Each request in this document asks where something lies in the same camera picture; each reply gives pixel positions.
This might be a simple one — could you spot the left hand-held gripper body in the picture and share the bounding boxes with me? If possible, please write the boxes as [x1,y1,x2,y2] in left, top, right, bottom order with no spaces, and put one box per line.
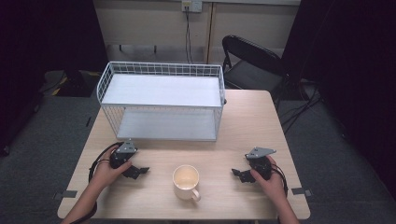
[109,140,139,171]

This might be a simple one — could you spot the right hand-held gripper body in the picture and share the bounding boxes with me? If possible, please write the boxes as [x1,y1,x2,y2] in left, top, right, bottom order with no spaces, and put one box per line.
[244,147,277,182]

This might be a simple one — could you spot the person's right hand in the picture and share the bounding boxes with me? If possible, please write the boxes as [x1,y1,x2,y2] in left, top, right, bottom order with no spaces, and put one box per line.
[249,155,288,203]

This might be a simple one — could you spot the person's left hand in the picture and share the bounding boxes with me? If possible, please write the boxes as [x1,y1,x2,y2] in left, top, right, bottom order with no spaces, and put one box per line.
[89,145,134,191]

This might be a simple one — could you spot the white cup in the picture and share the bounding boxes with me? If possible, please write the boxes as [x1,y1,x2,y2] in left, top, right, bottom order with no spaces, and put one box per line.
[172,164,202,203]

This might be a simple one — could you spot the black stand base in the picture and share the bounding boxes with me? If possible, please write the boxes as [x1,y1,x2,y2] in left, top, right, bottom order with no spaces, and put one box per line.
[55,68,101,98]

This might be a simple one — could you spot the black folding chair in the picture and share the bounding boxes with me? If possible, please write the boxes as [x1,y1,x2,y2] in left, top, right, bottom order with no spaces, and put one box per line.
[220,35,287,105]

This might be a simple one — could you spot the black curtain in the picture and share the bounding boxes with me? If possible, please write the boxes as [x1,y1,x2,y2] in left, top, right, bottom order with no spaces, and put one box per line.
[280,0,396,202]

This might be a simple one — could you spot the right hand-held gripper black cable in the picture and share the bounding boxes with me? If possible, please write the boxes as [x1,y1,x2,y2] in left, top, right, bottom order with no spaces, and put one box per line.
[270,162,290,198]

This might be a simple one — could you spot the hand-held gripper black cable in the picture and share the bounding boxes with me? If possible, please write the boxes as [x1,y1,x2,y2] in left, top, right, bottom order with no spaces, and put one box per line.
[87,141,125,184]
[270,162,290,198]

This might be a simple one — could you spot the left hand-held gripper black cable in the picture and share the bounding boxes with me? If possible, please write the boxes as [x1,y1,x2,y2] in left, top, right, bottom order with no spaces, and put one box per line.
[87,141,125,184]

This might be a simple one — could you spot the black floor cables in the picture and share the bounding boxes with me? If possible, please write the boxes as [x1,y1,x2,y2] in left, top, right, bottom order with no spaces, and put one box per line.
[277,83,326,135]

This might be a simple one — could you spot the white wire shelf rack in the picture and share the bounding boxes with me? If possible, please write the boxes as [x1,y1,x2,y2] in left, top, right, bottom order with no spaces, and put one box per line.
[95,61,227,143]

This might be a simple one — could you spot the black cable from wall socket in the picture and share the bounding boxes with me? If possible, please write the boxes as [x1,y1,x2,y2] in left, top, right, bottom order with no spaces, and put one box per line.
[184,6,194,65]

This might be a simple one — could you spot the white wall socket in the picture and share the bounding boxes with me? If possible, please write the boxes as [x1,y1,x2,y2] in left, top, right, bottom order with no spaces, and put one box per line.
[181,0,204,14]

